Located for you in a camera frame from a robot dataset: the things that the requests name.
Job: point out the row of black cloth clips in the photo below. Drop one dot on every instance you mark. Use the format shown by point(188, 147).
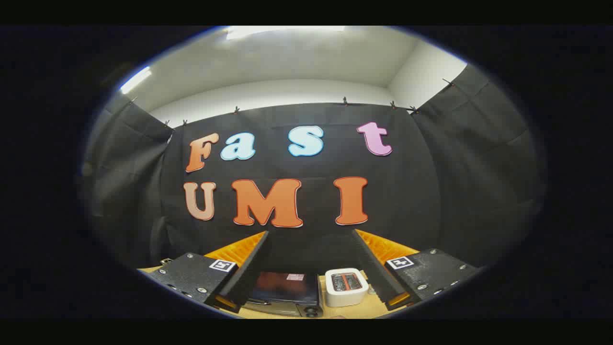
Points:
point(345, 101)

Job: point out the white pop-up toaster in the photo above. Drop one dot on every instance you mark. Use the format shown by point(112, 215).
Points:
point(346, 296)

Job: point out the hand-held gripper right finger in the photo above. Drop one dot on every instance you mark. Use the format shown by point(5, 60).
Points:
point(376, 275)

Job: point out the black toaster oven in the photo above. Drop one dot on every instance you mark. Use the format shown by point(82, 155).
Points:
point(282, 290)

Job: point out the ceiling light panel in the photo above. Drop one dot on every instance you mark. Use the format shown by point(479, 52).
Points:
point(135, 79)

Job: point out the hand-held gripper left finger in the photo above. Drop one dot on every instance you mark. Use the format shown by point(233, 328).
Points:
point(249, 278)

